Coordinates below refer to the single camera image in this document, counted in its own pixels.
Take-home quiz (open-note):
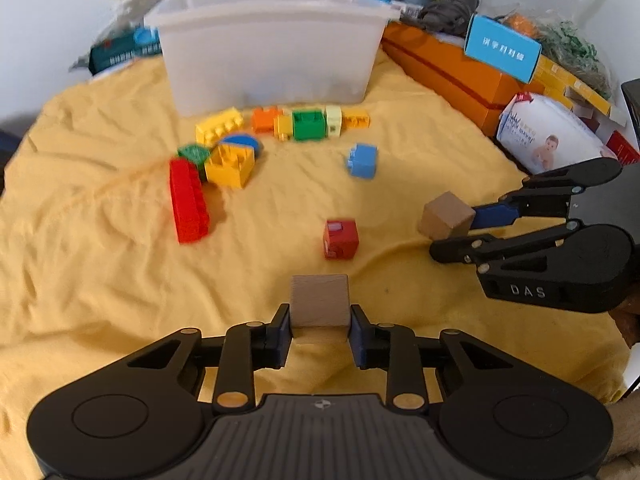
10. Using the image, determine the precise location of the orange toy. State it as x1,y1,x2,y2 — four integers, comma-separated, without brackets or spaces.
501,10,539,39

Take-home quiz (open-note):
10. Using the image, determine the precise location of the bag of green toy figures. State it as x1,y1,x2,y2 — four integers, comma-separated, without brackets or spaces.
536,19,614,100

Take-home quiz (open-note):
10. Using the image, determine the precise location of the orange toy brick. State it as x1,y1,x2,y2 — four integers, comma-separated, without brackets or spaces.
251,106,281,135

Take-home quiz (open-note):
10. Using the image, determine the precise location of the white plastic bin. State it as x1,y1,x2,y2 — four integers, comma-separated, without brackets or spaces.
144,0,402,117

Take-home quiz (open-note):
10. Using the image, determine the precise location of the flat yellow toy brick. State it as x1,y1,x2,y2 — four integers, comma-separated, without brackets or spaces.
195,108,246,149

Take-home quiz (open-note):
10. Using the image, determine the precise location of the teal tissue box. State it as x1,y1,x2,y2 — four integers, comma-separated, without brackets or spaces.
89,26,164,78

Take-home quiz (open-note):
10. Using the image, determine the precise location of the grey cable bundle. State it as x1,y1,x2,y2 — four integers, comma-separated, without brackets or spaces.
416,0,479,34

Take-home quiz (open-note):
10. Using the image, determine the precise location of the red box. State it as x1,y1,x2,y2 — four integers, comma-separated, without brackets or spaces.
605,130,640,167

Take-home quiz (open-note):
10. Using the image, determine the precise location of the yellow cardboard box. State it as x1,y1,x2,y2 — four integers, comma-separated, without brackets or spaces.
530,52,614,117

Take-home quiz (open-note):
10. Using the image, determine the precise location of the blue round toy piece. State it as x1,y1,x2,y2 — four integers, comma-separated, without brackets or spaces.
220,133,265,159

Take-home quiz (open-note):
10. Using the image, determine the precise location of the large yellow toy brick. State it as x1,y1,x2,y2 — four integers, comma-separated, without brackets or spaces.
205,142,256,190

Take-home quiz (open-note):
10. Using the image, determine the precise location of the light blue box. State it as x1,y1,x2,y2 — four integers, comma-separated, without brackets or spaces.
462,12,544,84

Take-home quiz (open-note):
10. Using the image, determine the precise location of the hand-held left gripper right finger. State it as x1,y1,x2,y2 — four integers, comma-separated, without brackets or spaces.
350,305,511,411

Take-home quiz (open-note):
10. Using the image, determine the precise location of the dark green toy brick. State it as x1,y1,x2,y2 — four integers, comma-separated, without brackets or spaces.
177,143,214,181

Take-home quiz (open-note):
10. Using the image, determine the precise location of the white plastic bag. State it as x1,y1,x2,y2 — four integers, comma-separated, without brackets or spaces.
69,0,177,72

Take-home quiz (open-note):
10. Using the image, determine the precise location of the orange box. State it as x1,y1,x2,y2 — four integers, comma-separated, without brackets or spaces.
381,21,534,139

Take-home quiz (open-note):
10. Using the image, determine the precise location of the red cube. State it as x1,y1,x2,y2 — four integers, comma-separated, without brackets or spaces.
322,218,360,261

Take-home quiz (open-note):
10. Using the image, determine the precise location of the yellow blanket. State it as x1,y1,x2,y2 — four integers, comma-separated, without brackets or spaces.
0,49,632,480

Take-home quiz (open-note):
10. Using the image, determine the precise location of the pale yellow toy brick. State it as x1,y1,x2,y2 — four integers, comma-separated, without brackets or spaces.
325,105,344,139

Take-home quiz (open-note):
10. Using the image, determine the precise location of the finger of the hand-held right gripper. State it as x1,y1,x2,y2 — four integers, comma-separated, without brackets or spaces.
471,157,624,231
429,220,584,274

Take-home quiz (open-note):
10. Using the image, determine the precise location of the blue toy brick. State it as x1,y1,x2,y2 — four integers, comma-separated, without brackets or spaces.
347,143,379,179

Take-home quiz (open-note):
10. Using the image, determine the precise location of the small yellow toy brick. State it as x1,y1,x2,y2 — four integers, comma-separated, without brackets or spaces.
273,112,296,142

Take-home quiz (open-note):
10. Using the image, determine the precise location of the black device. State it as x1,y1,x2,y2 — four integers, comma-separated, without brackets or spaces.
620,79,640,127

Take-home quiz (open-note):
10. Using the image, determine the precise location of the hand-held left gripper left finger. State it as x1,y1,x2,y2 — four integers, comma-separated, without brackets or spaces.
127,304,292,413

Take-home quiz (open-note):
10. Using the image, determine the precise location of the long red toy brick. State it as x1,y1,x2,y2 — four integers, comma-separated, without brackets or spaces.
169,157,211,245

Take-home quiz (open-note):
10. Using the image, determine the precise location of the white pack of wipes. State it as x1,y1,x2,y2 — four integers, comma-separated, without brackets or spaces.
496,91,622,177

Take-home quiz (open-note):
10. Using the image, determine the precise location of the wooden cube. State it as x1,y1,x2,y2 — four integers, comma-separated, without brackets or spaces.
290,274,352,345
419,191,477,242

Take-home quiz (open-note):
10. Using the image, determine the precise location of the amber toy brick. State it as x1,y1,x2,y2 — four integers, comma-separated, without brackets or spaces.
341,108,372,131

